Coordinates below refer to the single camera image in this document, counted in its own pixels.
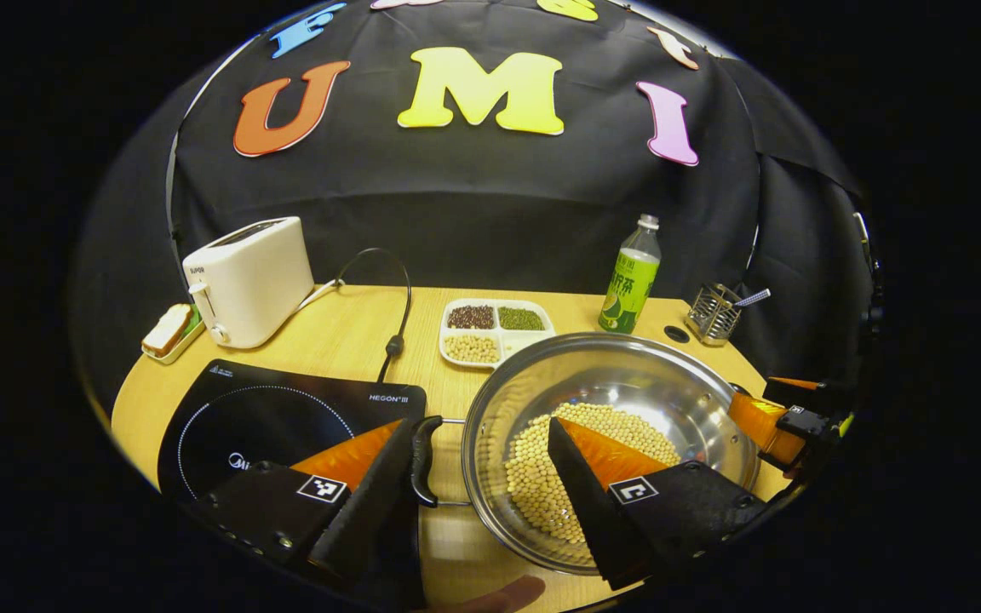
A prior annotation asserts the pale rectangular plate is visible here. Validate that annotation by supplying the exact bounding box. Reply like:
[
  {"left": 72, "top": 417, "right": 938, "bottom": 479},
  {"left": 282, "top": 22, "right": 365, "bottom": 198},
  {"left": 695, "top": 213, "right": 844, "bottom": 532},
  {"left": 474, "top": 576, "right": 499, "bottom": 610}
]
[{"left": 141, "top": 306, "right": 206, "bottom": 365}]

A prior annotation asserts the metal mesh utensil holder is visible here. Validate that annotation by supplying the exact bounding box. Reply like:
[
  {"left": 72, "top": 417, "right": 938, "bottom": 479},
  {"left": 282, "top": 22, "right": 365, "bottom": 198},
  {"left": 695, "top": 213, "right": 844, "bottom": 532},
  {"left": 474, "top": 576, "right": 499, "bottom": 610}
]
[{"left": 685, "top": 283, "right": 743, "bottom": 347}]

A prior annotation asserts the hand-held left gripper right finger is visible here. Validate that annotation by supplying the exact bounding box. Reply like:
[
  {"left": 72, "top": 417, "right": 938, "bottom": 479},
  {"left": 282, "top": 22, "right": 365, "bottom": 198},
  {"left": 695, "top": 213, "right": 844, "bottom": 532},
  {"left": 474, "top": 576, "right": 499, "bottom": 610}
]
[{"left": 547, "top": 415, "right": 768, "bottom": 590}]

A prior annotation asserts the pile of red beans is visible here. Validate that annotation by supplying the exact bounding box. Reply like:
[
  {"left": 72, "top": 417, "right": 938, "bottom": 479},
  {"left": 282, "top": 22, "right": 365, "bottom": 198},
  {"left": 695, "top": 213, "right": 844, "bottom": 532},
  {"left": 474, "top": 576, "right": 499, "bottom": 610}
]
[{"left": 446, "top": 304, "right": 496, "bottom": 330}]

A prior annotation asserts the sandwich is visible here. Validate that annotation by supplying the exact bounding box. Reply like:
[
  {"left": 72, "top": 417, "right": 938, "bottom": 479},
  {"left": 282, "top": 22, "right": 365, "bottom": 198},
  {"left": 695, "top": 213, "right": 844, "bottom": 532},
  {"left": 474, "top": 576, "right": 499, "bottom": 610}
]
[{"left": 142, "top": 304, "right": 195, "bottom": 357}]

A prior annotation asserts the pile of soybeans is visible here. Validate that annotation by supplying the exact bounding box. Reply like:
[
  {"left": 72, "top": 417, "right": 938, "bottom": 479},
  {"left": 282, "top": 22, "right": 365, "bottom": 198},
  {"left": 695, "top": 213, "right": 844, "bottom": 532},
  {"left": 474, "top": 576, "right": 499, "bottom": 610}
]
[
  {"left": 503, "top": 402, "right": 683, "bottom": 546},
  {"left": 444, "top": 334, "right": 500, "bottom": 364}
]

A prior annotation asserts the black power cable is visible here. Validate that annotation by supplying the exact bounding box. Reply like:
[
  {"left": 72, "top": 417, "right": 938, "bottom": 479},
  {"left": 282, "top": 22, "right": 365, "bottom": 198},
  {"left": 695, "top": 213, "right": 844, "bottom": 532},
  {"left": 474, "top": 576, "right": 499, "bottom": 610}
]
[{"left": 337, "top": 247, "right": 413, "bottom": 384}]

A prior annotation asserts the white power cable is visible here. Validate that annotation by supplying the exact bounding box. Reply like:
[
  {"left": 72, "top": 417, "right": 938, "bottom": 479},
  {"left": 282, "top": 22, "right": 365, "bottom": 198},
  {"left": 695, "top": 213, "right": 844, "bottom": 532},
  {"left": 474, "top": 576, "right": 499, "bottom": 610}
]
[{"left": 290, "top": 277, "right": 345, "bottom": 314}]

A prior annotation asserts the stainless steel pot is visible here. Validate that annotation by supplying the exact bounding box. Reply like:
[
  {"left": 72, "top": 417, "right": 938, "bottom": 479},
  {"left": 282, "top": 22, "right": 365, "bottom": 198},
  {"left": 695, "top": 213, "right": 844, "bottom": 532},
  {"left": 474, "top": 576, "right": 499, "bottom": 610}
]
[{"left": 410, "top": 330, "right": 762, "bottom": 576}]

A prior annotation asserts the green drink bottle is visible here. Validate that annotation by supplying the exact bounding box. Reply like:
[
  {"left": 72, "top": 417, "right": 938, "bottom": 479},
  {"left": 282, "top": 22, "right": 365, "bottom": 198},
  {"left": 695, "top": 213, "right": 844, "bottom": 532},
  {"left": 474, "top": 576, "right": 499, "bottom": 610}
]
[{"left": 598, "top": 214, "right": 663, "bottom": 335}]

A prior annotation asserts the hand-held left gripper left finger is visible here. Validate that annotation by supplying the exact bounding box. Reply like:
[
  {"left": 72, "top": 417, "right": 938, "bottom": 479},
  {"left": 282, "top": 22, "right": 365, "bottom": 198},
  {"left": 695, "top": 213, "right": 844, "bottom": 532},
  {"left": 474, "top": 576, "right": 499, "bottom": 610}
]
[{"left": 192, "top": 415, "right": 420, "bottom": 588}]

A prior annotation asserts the black induction cooktop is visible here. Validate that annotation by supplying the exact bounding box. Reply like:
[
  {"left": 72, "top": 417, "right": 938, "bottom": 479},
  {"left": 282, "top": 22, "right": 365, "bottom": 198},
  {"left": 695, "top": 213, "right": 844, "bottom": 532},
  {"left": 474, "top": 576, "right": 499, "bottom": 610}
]
[{"left": 157, "top": 358, "right": 427, "bottom": 512}]

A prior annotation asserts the white toaster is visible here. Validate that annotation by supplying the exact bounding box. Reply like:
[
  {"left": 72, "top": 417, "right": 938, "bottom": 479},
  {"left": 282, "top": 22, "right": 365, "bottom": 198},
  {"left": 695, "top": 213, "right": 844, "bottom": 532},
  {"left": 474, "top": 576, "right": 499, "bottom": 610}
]
[{"left": 182, "top": 216, "right": 316, "bottom": 350}]

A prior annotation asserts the white divided tray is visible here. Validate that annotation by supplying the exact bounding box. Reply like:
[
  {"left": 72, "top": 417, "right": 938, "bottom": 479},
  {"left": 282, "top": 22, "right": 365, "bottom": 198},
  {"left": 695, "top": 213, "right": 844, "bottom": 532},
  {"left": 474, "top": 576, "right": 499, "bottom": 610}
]
[{"left": 439, "top": 298, "right": 556, "bottom": 370}]

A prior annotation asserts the pile of green mung beans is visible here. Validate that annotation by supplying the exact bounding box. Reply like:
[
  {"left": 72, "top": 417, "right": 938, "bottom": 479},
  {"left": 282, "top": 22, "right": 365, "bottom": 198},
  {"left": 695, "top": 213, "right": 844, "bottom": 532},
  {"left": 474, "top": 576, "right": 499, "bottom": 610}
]
[{"left": 497, "top": 306, "right": 547, "bottom": 332}]

